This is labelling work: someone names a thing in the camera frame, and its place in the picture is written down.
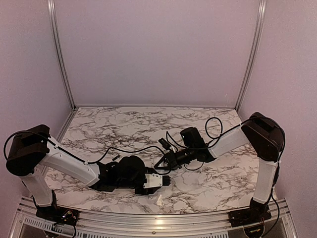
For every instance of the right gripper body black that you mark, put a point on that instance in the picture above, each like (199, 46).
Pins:
(176, 163)

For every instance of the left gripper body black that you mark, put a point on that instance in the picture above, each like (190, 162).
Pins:
(126, 183)

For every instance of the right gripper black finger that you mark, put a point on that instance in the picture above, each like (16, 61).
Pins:
(164, 169)
(164, 162)

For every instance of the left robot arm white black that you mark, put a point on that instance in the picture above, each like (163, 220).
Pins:
(25, 150)

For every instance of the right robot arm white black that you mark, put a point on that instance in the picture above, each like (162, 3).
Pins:
(264, 134)

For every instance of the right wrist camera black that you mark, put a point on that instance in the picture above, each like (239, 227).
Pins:
(166, 145)

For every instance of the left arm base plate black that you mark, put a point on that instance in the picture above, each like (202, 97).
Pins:
(58, 214)

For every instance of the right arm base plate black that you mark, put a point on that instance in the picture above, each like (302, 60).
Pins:
(248, 216)

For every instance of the front aluminium rail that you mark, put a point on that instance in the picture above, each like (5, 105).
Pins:
(94, 224)

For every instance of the right aluminium frame post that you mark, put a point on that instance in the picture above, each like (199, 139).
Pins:
(253, 53)

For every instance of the aluminium frame post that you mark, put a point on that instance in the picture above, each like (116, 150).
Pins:
(253, 53)
(59, 54)

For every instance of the left aluminium frame post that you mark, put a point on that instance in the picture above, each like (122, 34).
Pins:
(59, 54)

